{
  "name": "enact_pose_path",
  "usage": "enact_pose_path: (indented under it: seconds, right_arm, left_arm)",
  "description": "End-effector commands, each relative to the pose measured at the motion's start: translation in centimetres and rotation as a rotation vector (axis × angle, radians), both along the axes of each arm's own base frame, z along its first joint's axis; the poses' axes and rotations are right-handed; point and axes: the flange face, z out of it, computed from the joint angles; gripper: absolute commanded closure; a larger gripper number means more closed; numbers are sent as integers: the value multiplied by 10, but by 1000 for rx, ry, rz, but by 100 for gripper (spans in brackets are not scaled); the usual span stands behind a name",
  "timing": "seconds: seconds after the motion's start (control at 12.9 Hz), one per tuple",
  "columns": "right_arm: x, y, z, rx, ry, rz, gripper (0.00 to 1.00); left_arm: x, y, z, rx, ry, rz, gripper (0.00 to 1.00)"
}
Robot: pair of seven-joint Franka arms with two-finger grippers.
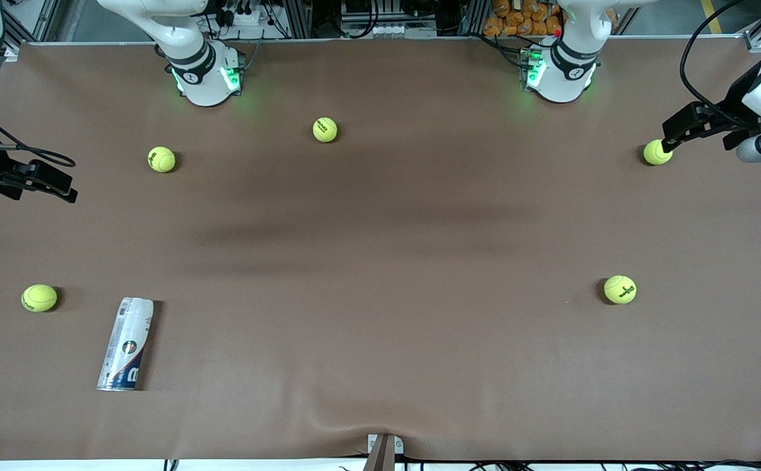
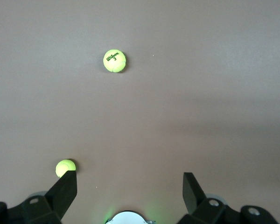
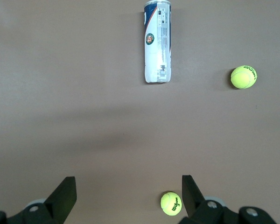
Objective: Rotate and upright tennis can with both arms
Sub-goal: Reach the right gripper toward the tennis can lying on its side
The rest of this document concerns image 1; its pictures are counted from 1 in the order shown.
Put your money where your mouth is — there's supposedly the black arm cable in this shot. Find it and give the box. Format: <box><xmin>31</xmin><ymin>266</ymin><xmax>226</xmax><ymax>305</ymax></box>
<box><xmin>679</xmin><ymin>0</ymin><xmax>747</xmax><ymax>125</ymax></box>
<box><xmin>0</xmin><ymin>95</ymin><xmax>77</xmax><ymax>168</ymax></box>

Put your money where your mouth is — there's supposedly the brown table mat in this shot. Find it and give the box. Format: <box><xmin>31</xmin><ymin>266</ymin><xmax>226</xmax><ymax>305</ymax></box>
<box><xmin>0</xmin><ymin>36</ymin><xmax>761</xmax><ymax>462</ymax></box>

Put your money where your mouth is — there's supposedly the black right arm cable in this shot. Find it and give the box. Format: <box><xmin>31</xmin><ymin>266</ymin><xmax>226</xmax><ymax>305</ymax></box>
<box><xmin>0</xmin><ymin>95</ymin><xmax>77</xmax><ymax>168</ymax></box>

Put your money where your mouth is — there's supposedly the white power strip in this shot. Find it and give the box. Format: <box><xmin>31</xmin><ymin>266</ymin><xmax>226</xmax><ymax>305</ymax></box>
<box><xmin>220</xmin><ymin>5</ymin><xmax>271</xmax><ymax>28</ymax></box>

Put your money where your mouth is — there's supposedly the pile of orange objects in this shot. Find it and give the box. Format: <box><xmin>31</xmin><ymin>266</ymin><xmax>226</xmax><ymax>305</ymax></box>
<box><xmin>483</xmin><ymin>0</ymin><xmax>563</xmax><ymax>37</ymax></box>

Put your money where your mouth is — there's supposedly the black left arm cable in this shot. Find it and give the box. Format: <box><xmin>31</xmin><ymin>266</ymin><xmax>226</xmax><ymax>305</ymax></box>
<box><xmin>679</xmin><ymin>0</ymin><xmax>747</xmax><ymax>125</ymax></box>

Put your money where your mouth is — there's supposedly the white blue tennis ball can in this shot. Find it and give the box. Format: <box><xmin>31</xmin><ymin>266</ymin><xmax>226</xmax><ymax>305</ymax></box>
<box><xmin>96</xmin><ymin>297</ymin><xmax>155</xmax><ymax>392</ymax></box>

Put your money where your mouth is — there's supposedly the metal table clamp bracket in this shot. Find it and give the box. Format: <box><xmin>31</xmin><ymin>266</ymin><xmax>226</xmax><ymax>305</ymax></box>
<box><xmin>362</xmin><ymin>433</ymin><xmax>405</xmax><ymax>471</ymax></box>

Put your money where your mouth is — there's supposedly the yellow tennis ball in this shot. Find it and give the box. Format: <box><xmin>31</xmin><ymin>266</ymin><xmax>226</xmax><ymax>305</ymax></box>
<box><xmin>603</xmin><ymin>275</ymin><xmax>637</xmax><ymax>305</ymax></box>
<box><xmin>147</xmin><ymin>146</ymin><xmax>177</xmax><ymax>173</ymax></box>
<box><xmin>643</xmin><ymin>139</ymin><xmax>674</xmax><ymax>166</ymax></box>
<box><xmin>312</xmin><ymin>116</ymin><xmax>339</xmax><ymax>143</ymax></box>
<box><xmin>21</xmin><ymin>284</ymin><xmax>58</xmax><ymax>313</ymax></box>

